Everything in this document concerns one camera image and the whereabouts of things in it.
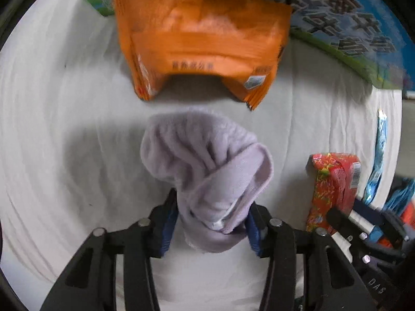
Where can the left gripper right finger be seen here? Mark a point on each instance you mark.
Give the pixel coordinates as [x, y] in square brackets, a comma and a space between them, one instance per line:
[307, 270]

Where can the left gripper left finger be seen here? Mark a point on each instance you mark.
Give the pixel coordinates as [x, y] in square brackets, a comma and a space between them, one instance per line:
[88, 280]

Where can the red snack packet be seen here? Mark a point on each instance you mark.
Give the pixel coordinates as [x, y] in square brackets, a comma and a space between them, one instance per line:
[337, 180]

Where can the lilac fleece cloth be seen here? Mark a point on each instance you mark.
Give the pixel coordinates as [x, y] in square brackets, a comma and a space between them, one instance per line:
[217, 167]

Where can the blue snack packet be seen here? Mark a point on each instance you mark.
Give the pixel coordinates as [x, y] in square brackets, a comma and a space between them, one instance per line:
[377, 170]

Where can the orange snack bag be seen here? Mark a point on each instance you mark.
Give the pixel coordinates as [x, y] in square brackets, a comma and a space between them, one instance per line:
[240, 41]

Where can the blue plastic bag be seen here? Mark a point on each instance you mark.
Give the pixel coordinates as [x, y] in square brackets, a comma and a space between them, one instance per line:
[400, 195]

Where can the grey table cloth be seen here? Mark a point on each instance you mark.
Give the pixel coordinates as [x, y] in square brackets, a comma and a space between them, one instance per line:
[72, 127]

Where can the open cardboard box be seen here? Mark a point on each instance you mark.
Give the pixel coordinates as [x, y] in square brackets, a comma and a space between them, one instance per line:
[370, 36]

